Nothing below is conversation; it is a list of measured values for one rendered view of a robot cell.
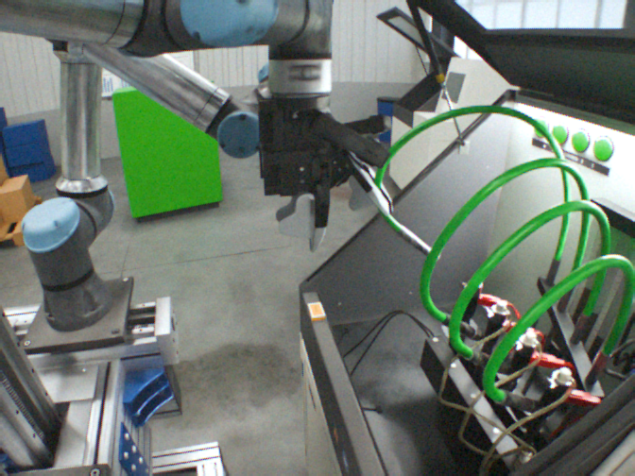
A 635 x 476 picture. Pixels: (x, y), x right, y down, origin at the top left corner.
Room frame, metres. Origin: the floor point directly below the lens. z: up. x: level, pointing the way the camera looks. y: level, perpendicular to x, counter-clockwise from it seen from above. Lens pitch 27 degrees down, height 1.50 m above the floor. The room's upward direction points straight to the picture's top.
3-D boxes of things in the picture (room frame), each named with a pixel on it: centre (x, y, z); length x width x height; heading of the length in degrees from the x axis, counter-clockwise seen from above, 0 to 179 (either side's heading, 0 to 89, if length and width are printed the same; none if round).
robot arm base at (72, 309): (0.57, 0.51, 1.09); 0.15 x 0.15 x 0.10
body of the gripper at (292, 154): (0.47, 0.03, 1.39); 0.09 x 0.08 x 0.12; 102
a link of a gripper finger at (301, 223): (0.45, 0.02, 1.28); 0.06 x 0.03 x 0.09; 102
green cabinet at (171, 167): (3.78, 1.58, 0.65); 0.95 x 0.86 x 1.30; 116
